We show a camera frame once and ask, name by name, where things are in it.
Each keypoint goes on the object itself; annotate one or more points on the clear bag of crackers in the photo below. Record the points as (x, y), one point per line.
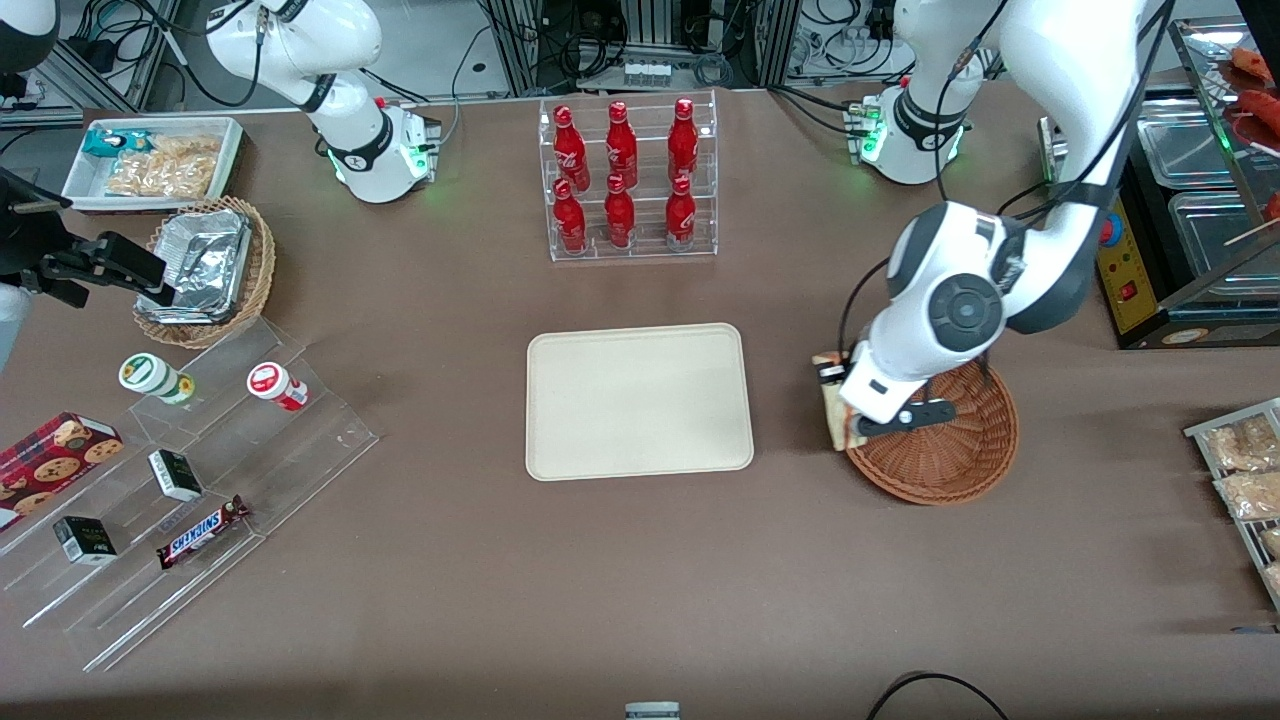
(165, 170)

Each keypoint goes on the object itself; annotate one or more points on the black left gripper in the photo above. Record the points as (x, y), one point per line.
(832, 374)

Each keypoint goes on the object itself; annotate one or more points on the green lid white bottle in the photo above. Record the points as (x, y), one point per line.
(150, 376)

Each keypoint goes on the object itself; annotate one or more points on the aluminium frame rack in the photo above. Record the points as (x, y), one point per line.
(770, 40)

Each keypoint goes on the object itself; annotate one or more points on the brown round wicker basket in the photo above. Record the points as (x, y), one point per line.
(950, 470)

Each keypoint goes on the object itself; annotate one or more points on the red cola bottle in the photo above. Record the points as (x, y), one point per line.
(619, 218)
(570, 222)
(569, 150)
(683, 145)
(621, 148)
(680, 218)

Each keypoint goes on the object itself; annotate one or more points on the red sausage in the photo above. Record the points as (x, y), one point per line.
(1255, 62)
(1262, 110)

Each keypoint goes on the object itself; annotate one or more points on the grey metal bracket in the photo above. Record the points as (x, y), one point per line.
(652, 711)

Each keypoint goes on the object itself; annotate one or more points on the white rectangular bin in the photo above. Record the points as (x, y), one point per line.
(80, 185)

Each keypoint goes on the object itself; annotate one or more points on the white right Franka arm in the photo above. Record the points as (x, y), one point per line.
(350, 110)

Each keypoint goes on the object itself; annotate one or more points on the clear acrylic stepped stand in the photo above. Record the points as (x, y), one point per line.
(290, 460)

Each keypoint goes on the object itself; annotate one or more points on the red lid white bottle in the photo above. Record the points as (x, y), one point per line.
(275, 384)

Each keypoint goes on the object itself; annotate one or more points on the beige plastic tray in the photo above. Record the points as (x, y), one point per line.
(640, 400)

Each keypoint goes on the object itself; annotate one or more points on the tan oval wicker basket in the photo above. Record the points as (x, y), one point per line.
(258, 280)

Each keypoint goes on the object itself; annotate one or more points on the clear acrylic bottle rack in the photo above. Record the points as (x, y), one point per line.
(645, 250)

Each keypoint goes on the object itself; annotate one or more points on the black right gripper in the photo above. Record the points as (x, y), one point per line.
(28, 247)

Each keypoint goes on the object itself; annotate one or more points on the small black box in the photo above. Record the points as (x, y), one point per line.
(175, 475)
(85, 540)

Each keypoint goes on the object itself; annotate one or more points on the teal snack packet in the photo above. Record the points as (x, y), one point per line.
(108, 142)

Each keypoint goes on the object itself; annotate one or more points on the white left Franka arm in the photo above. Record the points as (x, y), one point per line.
(1060, 60)

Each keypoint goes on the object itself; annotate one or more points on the Snickers chocolate bar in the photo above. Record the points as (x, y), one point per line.
(200, 532)

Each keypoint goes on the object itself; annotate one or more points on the black yellow food warmer case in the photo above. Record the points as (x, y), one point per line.
(1130, 260)

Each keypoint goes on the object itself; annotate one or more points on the clear bag of snacks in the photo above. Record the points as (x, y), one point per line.
(1240, 445)
(1273, 580)
(1272, 542)
(1250, 495)

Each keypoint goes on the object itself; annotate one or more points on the triangular sandwich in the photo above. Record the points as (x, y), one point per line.
(832, 415)

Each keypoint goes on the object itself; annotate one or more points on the steel food pan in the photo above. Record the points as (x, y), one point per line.
(1215, 235)
(1185, 145)

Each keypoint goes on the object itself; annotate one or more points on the red cookie box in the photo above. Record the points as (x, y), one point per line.
(50, 465)

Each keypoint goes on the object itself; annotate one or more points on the silver foil container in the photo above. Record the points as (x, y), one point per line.
(205, 260)

